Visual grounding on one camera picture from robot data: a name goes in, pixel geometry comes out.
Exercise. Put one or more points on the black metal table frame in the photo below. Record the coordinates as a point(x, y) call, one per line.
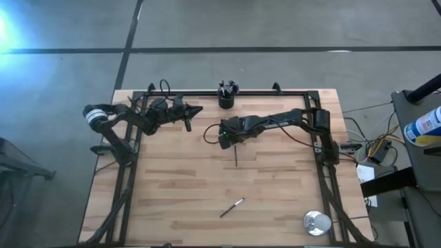
point(262, 93)

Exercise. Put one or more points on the black power adapter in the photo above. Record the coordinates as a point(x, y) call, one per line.
point(380, 155)

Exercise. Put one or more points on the black flat bar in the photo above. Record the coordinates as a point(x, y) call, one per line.
point(389, 182)

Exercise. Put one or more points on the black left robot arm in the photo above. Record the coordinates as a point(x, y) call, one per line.
point(138, 118)

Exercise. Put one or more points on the white blue spray can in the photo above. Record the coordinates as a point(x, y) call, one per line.
point(425, 125)

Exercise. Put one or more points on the shiny round silver object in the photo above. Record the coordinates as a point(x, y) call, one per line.
point(315, 224)

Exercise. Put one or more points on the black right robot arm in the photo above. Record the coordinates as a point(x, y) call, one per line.
point(275, 120)

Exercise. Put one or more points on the black frame hook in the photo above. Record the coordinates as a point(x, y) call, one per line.
point(276, 87)
point(150, 87)

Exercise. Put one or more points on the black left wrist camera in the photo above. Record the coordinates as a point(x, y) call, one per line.
point(159, 103)

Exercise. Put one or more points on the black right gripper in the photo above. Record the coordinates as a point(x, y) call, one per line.
point(239, 126)

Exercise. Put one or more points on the black pole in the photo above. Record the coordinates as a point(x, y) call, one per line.
point(425, 89)

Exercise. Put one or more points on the white paper sheet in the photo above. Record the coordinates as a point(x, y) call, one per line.
point(365, 174)

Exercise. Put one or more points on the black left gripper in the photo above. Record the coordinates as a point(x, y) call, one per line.
point(172, 114)

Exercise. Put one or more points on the dark metal stand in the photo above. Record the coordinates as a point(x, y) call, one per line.
point(20, 167)

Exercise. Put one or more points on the black mesh pen cup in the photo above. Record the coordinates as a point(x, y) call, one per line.
point(226, 103)

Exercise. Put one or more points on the grey cart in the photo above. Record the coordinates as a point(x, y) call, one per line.
point(423, 165)

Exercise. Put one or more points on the large fluffy makeup brush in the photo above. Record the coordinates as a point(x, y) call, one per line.
point(234, 86)

